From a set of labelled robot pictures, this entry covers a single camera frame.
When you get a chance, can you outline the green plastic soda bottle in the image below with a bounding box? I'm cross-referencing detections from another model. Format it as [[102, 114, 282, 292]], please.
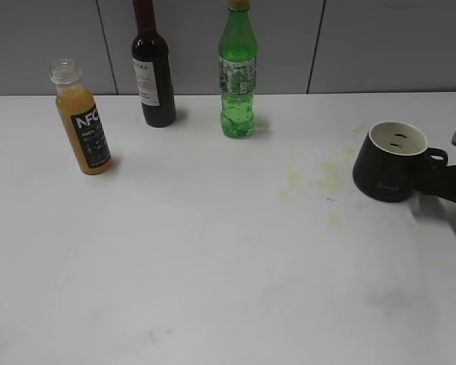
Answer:
[[218, 1, 258, 138]]

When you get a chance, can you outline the dark red wine bottle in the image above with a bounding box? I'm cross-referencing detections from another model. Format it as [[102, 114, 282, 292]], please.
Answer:
[[131, 1, 176, 128]]

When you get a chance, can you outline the NFC orange juice bottle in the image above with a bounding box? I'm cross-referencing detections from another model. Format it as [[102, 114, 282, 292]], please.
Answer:
[[49, 59, 112, 175]]

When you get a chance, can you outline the black ceramic mug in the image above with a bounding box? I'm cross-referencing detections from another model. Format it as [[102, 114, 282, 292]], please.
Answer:
[[353, 121, 448, 202]]

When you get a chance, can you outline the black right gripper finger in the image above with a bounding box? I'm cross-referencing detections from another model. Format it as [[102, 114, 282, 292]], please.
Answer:
[[413, 165, 456, 204]]

